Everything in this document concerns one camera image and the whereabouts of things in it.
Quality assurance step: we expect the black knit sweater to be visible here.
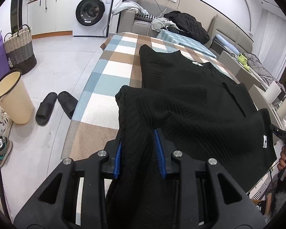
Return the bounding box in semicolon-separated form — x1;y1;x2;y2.
106;45;276;228

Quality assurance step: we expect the grey clothes pile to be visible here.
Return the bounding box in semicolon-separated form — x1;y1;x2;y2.
242;52;275;86

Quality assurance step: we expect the plaid bed cover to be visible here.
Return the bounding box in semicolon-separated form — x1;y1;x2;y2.
61;33;236;160

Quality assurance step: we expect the white paper towel roll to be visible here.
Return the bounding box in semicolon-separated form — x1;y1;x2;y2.
264;81;286;103

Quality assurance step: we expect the right black slipper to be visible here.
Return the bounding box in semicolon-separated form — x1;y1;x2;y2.
58;91;78;119

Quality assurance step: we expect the black slipper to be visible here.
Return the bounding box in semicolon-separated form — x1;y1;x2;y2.
35;92;58;126
58;91;78;119

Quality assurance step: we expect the left black slipper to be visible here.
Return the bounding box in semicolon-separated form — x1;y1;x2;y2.
35;92;58;126

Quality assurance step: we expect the grey nightstand cabinet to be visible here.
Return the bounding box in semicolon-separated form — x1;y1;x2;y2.
219;51;265;91

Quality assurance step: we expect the yellow green toy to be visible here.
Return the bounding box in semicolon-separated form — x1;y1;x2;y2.
237;53;250;72

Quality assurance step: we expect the sneaker with teal sole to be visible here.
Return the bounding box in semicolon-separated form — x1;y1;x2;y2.
0;136;13;167

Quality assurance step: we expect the cream waste bin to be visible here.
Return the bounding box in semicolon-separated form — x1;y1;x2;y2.
0;69;35;125

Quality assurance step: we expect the black quilted jacket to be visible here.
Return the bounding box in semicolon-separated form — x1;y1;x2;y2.
164;11;210;44

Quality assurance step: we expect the grey sofa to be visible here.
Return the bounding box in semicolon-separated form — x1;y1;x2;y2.
118;0;171;37

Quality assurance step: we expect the woven laundry basket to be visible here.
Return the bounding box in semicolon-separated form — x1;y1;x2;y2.
3;24;37;75

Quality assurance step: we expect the white washing machine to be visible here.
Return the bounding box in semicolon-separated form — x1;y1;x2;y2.
73;0;113;37

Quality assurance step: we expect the white kitchen cabinet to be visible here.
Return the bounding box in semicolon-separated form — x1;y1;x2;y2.
27;0;75;38

